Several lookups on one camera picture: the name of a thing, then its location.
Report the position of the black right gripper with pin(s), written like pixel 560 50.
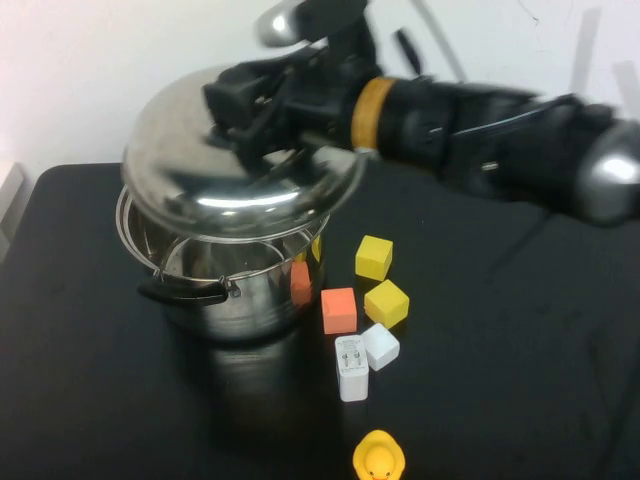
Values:
pixel 315 100

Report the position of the steel lid with black knob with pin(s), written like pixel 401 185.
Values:
pixel 200 180

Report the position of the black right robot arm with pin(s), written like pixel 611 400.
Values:
pixel 500 135

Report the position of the stainless steel pot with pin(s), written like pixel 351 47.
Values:
pixel 250 310

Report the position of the yellow cube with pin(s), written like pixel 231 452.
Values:
pixel 374 257
pixel 386 302

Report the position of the orange cube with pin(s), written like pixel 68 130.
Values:
pixel 339 310

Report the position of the white cube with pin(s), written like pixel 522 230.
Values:
pixel 381 346

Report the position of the white plug charger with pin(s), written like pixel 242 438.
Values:
pixel 353 370

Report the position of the yellow rubber duck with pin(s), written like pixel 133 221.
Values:
pixel 378 457

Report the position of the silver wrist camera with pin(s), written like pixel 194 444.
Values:
pixel 280 22

